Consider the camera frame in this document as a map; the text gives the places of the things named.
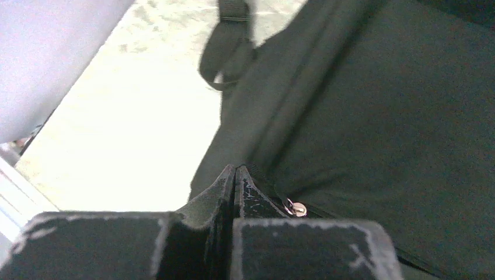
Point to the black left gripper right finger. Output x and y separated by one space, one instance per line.
268 244

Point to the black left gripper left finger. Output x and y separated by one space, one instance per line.
190 243

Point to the black student backpack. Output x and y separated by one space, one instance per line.
379 110

